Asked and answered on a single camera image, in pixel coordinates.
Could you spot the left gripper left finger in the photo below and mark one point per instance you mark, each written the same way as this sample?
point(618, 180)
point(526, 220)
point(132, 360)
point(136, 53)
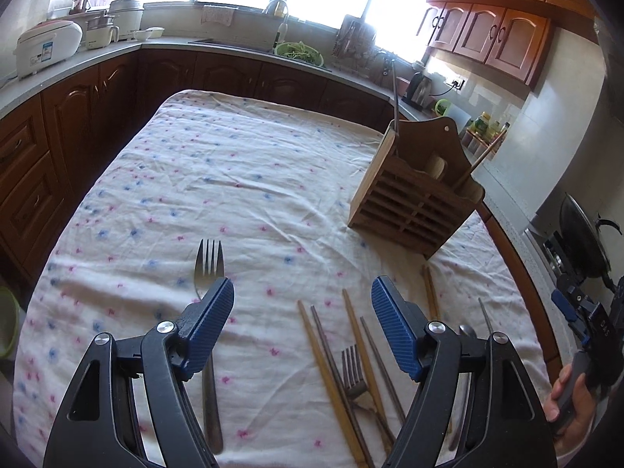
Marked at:
point(96, 424)

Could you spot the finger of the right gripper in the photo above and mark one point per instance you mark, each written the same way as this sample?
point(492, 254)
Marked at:
point(563, 304)

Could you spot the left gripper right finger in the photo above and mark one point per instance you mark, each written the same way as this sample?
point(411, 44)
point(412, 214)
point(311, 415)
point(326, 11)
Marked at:
point(504, 425)

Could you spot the steel utensil thin handle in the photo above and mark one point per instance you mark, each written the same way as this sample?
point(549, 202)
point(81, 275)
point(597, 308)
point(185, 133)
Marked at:
point(486, 316)

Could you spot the light wooden chopstick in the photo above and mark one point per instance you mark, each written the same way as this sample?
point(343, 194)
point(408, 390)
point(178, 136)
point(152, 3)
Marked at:
point(341, 410)
point(365, 360)

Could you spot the steel fork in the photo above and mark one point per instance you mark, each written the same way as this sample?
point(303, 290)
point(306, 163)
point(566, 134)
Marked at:
point(358, 393)
point(209, 266)

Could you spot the gas stove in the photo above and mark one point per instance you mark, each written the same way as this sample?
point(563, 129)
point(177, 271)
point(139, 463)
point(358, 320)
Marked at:
point(550, 252)

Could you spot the black wok on stove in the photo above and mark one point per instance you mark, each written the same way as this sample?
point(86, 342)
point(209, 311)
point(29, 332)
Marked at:
point(582, 240)

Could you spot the grey countertop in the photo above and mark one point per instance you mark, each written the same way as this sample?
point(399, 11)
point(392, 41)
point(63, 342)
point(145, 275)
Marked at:
point(68, 65)

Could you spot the green plastic bin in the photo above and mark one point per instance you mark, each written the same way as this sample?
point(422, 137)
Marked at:
point(11, 320)

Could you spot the chopstick in holder right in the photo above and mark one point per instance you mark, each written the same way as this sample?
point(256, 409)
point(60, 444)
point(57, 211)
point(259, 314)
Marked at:
point(475, 165)

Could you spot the wooden utensil holder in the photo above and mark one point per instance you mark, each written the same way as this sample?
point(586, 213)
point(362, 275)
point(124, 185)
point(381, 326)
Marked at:
point(418, 189)

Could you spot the condiment bottles rack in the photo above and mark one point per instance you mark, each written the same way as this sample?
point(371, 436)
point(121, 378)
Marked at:
point(479, 134)

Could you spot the white plastic jug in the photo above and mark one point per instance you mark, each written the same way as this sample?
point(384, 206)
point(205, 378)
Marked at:
point(460, 117)

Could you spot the steel utensil in holder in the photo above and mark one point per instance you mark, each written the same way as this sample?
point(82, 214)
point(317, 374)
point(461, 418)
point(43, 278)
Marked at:
point(395, 100)

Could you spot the black electric kettle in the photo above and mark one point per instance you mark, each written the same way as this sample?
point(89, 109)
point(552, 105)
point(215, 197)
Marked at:
point(418, 90)

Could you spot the floral white tablecloth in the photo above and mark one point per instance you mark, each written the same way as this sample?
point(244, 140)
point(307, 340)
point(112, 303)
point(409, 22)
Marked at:
point(273, 185)

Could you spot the lower wooden cabinets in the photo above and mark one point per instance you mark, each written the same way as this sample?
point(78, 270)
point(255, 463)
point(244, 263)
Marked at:
point(60, 138)

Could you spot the wooden cabinets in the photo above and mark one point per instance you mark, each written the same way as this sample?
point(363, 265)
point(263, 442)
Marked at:
point(510, 36)
point(60, 138)

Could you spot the upper wooden cabinets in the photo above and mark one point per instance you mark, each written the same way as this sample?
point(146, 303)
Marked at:
point(510, 36)

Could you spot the dish drying rack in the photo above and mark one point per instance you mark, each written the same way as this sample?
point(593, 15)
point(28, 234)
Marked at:
point(355, 50)

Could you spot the green vegetable bowl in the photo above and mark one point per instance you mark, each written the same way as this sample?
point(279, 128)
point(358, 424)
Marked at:
point(300, 52)

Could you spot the sink faucet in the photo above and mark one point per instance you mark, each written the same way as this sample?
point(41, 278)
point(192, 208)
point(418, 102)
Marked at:
point(278, 9)

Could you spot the white rice cooker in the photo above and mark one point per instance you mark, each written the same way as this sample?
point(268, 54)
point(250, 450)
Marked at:
point(45, 45)

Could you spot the white blender appliance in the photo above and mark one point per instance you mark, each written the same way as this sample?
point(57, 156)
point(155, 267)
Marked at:
point(100, 31)

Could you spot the round white cooker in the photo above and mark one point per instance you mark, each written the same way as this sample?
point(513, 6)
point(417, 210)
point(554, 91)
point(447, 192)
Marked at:
point(127, 16)

